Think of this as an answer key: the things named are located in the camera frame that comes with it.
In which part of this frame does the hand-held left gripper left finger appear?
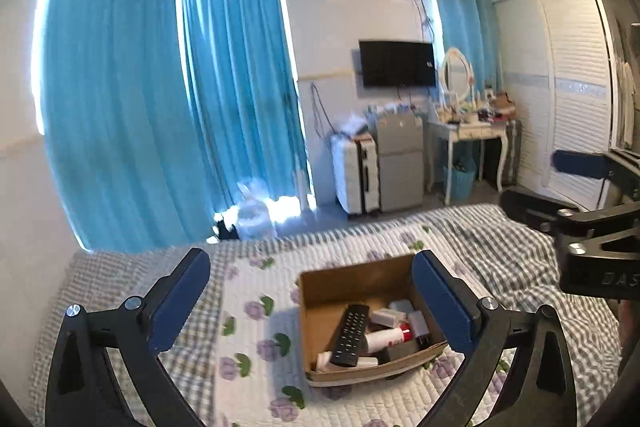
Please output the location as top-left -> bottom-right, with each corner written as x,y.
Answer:
46,248 -> 212,427

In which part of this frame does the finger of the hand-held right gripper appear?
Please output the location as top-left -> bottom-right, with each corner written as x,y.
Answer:
500,187 -> 640,258
551,149 -> 626,188

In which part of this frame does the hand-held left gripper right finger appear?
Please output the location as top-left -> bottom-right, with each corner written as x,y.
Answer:
412,249 -> 579,427

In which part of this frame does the white charger with prongs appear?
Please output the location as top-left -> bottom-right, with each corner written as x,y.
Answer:
407,310 -> 432,349

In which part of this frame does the white power adapter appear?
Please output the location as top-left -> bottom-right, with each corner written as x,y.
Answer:
370,307 -> 407,328

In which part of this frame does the black power adapter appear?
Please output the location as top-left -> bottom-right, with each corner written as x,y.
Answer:
377,339 -> 420,364

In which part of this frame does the white bottle with red cap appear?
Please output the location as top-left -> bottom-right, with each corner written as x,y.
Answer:
365,327 -> 414,351

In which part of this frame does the brown cardboard box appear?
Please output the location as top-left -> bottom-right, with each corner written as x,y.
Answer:
298,253 -> 449,388

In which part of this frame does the black remote control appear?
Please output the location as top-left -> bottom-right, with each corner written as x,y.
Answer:
329,304 -> 372,368

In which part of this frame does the plain white bottle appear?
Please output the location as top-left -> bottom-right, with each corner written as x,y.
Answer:
314,351 -> 379,372

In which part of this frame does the grey checked suitcase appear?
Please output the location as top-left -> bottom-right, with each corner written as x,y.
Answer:
502,119 -> 524,188

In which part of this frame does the white louvred wardrobe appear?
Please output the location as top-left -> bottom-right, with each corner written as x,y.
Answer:
492,0 -> 622,208

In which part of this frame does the blue basket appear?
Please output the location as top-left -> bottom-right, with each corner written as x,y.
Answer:
451,166 -> 477,203

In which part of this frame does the black bag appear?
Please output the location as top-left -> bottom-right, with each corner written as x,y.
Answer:
214,216 -> 241,241

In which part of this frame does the white vanity table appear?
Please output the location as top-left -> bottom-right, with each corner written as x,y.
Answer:
425,116 -> 509,204

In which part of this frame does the white floral quilt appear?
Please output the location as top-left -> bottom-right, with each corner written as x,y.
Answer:
212,227 -> 528,427

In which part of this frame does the clear plastic bag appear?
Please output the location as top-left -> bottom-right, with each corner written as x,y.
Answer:
234,179 -> 279,241

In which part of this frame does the grey mini fridge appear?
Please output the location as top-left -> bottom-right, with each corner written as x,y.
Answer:
374,114 -> 429,213

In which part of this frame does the white oval mirror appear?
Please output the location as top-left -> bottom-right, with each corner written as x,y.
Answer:
439,47 -> 476,106

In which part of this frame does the white suitcase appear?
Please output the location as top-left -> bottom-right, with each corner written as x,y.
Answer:
332,134 -> 381,214

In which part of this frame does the narrow blue curtain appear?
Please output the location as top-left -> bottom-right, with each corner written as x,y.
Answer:
422,0 -> 502,94

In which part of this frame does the crumpled plastic bag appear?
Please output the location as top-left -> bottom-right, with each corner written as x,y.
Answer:
339,116 -> 371,138

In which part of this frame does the wide blue curtain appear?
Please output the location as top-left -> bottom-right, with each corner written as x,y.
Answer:
36,0 -> 222,254

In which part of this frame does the black wall television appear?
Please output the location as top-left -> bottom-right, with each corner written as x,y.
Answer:
358,39 -> 437,89

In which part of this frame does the dark wall cable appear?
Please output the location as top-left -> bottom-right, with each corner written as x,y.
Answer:
310,81 -> 334,140

